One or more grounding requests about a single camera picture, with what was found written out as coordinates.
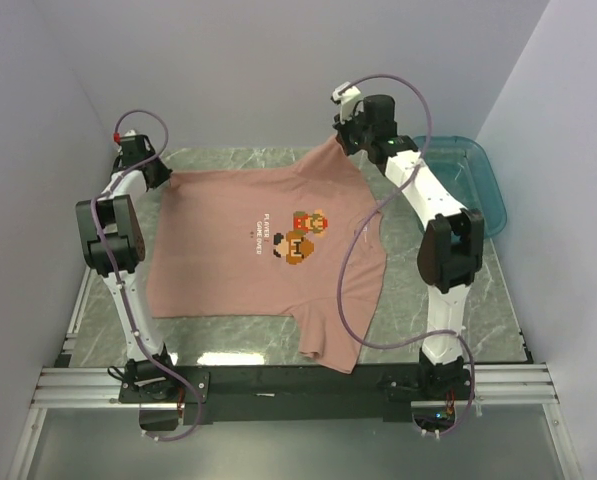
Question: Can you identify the aluminium frame rail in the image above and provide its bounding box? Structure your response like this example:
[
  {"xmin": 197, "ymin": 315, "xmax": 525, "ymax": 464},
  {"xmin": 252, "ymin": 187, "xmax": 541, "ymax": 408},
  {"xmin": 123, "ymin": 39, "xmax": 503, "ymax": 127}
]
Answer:
[{"xmin": 31, "ymin": 364, "xmax": 559, "ymax": 409}]

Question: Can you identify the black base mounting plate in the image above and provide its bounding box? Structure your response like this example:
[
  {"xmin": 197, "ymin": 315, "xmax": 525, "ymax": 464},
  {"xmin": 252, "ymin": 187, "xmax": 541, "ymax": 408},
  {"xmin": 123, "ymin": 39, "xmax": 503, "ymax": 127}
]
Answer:
[{"xmin": 119, "ymin": 363, "xmax": 472, "ymax": 424}]

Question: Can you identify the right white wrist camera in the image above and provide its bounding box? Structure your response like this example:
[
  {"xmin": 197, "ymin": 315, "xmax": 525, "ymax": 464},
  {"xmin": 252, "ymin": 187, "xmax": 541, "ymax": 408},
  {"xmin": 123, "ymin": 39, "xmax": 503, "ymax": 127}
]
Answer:
[{"xmin": 330, "ymin": 82, "xmax": 362, "ymax": 124}]

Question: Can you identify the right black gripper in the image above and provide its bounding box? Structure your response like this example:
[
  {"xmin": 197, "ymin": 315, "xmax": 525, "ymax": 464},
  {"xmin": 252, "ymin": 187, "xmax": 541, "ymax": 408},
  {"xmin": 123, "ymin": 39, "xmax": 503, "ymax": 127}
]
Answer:
[{"xmin": 333, "ymin": 106, "xmax": 373, "ymax": 157}]

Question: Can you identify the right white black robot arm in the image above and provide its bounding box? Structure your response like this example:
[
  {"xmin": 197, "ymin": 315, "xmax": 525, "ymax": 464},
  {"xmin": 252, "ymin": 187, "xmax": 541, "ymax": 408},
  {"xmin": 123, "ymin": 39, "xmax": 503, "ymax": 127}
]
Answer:
[{"xmin": 331, "ymin": 86, "xmax": 484, "ymax": 399}]

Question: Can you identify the teal transparent plastic bin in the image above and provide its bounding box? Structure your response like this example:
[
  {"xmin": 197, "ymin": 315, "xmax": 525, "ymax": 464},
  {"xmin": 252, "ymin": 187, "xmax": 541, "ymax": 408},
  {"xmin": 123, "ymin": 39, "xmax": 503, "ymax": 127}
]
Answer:
[{"xmin": 425, "ymin": 136, "xmax": 507, "ymax": 238}]

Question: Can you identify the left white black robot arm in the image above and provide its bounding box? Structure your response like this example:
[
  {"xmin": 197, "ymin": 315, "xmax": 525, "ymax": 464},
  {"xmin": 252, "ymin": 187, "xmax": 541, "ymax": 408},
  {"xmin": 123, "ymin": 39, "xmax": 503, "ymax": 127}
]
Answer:
[{"xmin": 75, "ymin": 130, "xmax": 178, "ymax": 402}]

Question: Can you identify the purple cable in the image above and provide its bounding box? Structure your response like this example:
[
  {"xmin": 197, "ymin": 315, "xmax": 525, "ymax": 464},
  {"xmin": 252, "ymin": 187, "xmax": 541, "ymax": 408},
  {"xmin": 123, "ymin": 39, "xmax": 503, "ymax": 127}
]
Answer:
[
  {"xmin": 91, "ymin": 108, "xmax": 204, "ymax": 444},
  {"xmin": 337, "ymin": 73, "xmax": 477, "ymax": 439}
]

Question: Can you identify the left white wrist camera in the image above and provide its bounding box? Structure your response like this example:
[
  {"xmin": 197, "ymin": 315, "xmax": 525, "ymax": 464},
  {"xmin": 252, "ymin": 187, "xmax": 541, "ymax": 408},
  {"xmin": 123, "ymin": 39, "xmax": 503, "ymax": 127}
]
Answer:
[{"xmin": 113, "ymin": 130, "xmax": 150, "ymax": 152}]

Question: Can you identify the pink printed t shirt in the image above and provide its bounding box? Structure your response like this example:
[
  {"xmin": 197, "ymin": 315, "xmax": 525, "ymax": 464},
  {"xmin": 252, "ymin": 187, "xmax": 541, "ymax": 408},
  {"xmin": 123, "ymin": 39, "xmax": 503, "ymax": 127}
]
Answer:
[{"xmin": 147, "ymin": 139, "xmax": 386, "ymax": 373}]

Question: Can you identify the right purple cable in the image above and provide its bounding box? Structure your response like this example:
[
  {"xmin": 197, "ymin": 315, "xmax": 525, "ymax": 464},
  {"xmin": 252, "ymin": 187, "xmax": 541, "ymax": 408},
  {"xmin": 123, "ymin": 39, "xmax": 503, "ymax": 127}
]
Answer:
[{"xmin": 337, "ymin": 73, "xmax": 477, "ymax": 439}]

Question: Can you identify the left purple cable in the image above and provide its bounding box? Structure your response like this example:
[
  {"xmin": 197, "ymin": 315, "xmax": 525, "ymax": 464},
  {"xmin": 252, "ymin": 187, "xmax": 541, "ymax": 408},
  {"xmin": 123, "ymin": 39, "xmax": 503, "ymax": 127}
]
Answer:
[{"xmin": 91, "ymin": 108, "xmax": 204, "ymax": 444}]

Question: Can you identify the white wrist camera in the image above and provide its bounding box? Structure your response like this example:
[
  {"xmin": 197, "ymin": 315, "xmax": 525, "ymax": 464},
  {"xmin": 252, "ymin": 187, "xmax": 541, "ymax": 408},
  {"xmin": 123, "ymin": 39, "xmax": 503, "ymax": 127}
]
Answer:
[
  {"xmin": 330, "ymin": 82, "xmax": 362, "ymax": 124},
  {"xmin": 113, "ymin": 130, "xmax": 150, "ymax": 152}
]

